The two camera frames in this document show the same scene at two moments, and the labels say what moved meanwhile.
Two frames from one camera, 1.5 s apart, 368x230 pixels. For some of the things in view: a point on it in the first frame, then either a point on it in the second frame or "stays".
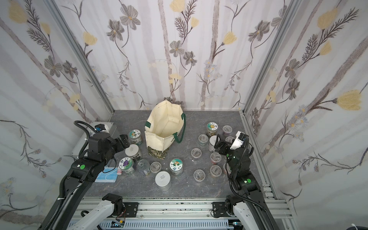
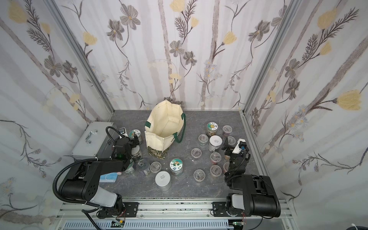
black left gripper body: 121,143 → 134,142
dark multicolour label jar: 199,175 stays
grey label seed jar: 163,181 stays
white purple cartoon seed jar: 126,164 stays
